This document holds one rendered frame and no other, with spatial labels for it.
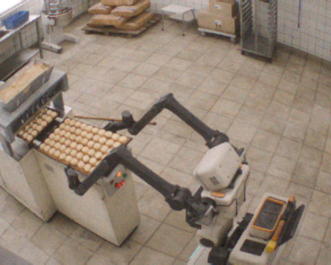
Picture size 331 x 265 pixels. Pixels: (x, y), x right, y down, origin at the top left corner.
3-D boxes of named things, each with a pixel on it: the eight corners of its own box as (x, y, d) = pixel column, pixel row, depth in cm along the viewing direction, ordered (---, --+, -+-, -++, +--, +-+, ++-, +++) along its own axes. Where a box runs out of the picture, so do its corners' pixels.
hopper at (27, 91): (-6, 110, 237) (-10, 95, 228) (38, 71, 273) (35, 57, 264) (11, 119, 225) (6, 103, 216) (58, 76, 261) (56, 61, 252)
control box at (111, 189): (106, 195, 238) (102, 181, 229) (127, 172, 253) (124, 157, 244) (111, 197, 236) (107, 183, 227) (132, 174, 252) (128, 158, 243)
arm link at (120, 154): (107, 147, 177) (118, 136, 184) (98, 164, 185) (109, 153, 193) (187, 206, 175) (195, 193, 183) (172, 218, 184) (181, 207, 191)
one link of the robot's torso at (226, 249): (240, 241, 232) (246, 222, 216) (222, 271, 214) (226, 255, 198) (206, 232, 243) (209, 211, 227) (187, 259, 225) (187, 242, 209)
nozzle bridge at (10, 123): (-2, 147, 255) (-14, 114, 233) (48, 98, 301) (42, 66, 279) (18, 162, 241) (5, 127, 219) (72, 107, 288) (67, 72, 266)
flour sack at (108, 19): (88, 24, 579) (87, 16, 567) (102, 16, 607) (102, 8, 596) (123, 26, 553) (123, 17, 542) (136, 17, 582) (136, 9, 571)
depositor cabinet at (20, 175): (-17, 173, 348) (-41, 117, 294) (16, 138, 394) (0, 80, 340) (49, 227, 295) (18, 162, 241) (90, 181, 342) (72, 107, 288)
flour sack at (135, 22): (135, 31, 560) (135, 24, 550) (113, 30, 574) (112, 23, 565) (156, 16, 608) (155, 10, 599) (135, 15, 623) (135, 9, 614)
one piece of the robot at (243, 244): (276, 248, 249) (304, 178, 196) (248, 300, 214) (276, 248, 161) (241, 239, 263) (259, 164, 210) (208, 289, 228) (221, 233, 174)
